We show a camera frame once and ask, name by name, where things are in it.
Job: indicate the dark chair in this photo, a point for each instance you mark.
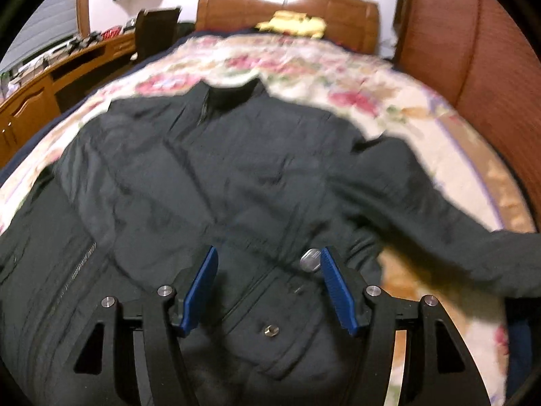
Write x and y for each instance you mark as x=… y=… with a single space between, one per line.
x=154 y=34

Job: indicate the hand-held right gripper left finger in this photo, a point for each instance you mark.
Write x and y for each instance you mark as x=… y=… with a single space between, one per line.
x=198 y=292

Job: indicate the grey window blind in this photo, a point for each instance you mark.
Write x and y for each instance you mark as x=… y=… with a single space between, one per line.
x=46 y=29

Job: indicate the wooden bed headboard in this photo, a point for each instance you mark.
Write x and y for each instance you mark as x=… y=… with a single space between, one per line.
x=236 y=8

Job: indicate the dark grey jacket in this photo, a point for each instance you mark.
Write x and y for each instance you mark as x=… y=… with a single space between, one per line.
x=232 y=169

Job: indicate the red basket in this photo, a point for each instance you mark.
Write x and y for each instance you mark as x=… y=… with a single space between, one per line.
x=113 y=32

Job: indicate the wooden wardrobe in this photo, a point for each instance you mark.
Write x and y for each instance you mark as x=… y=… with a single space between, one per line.
x=465 y=34

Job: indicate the floral blanket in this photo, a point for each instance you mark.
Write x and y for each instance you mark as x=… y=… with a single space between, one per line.
x=338 y=80

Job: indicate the yellow plush toy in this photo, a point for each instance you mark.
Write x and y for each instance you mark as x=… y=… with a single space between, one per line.
x=296 y=23

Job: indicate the wooden desk cabinet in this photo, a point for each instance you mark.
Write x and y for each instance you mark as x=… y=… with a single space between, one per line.
x=29 y=105

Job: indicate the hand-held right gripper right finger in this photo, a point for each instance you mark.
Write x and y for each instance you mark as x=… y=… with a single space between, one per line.
x=338 y=292

